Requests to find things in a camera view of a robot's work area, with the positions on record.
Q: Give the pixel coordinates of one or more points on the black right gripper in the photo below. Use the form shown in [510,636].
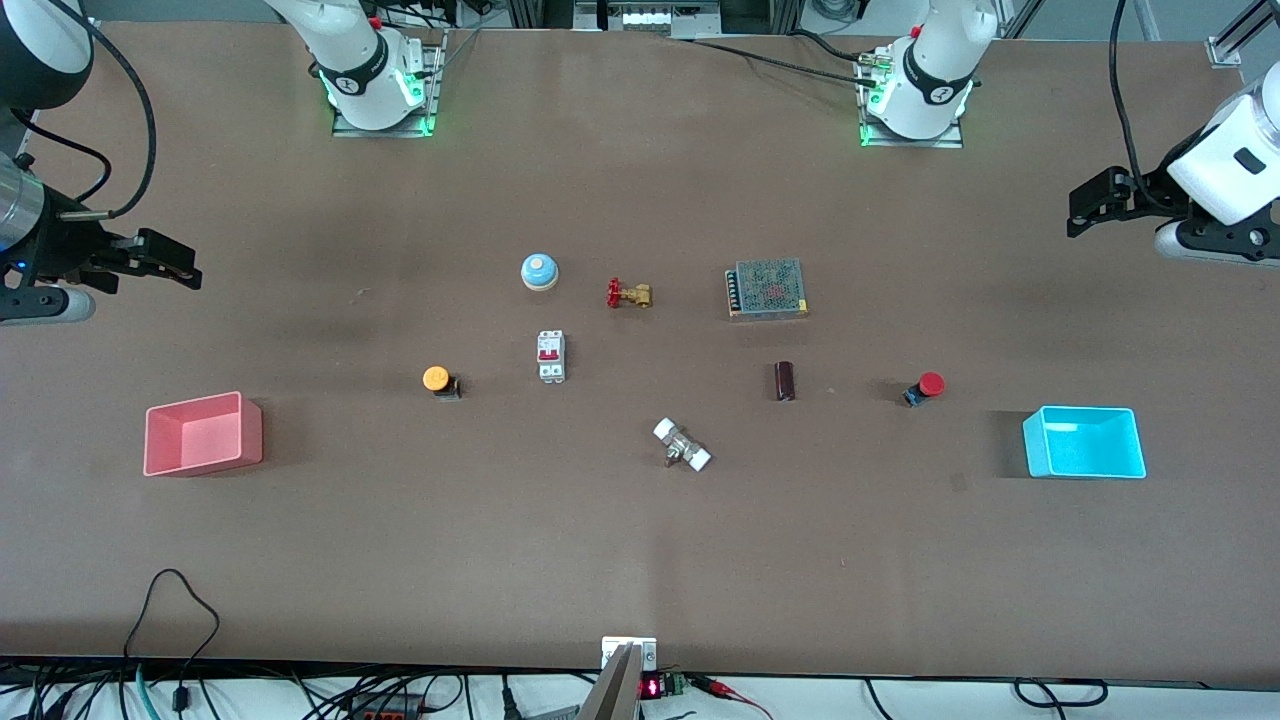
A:
[62,247]

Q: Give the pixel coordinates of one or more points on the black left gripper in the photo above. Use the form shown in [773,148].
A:
[1146,189]

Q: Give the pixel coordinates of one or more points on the red push button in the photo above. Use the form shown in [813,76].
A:
[930,384]

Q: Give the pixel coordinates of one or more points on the yellow push button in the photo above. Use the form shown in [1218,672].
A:
[436,378]

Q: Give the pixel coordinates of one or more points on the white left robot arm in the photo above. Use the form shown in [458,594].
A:
[935,60]

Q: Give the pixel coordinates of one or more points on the red plastic bin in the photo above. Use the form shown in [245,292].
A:
[200,440]

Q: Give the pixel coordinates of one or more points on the cyan plastic bin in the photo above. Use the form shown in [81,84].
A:
[1085,450]

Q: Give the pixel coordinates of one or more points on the metal mesh power supply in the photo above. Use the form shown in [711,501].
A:
[767,288]

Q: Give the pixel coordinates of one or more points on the dark brown cylindrical capacitor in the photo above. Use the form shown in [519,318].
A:
[786,381]

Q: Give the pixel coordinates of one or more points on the blue and white call bell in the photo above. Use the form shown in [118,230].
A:
[539,271]

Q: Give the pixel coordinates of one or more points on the metal fitting with white caps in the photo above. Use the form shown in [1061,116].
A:
[682,445]

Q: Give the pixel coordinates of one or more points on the silver device with lights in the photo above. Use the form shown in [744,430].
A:
[645,15]

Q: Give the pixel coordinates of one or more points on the grey metal bar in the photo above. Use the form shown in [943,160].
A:
[612,690]

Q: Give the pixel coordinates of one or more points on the red alligator clip lead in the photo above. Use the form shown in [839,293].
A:
[730,689]

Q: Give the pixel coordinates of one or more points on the small red digit display module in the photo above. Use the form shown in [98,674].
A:
[655,687]

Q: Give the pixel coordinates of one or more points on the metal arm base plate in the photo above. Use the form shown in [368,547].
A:
[910,140]
[385,127]

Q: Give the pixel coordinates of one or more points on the aluminium frame profile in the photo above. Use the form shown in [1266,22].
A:
[1240,35]

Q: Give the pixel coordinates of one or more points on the white circuit breaker red switch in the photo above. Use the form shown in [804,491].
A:
[551,356]

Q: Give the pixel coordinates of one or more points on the white metal bracket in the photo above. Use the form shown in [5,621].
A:
[645,648]

